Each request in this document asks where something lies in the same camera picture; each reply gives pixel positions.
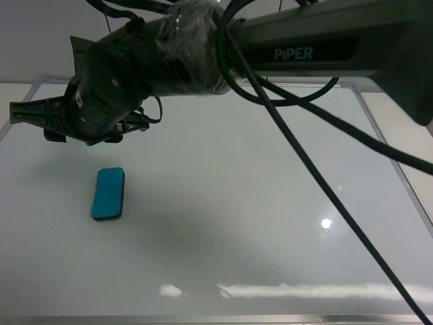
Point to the blue whiteboard eraser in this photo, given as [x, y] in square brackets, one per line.
[109, 195]

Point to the white whiteboard with aluminium frame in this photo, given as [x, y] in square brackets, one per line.
[221, 224]

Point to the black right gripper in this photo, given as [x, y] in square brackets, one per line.
[101, 99]

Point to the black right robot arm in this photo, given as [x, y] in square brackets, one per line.
[177, 47]

